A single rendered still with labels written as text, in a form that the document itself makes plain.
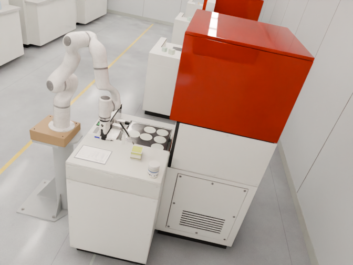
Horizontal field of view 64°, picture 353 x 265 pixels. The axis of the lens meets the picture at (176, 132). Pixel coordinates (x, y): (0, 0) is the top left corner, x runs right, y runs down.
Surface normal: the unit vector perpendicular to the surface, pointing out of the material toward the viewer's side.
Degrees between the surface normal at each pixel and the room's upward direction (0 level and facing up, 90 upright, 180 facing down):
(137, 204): 90
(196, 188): 90
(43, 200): 0
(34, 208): 0
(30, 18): 90
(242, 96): 90
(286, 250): 0
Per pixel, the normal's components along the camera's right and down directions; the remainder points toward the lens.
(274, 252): 0.17, -0.83
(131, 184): -0.14, 0.52
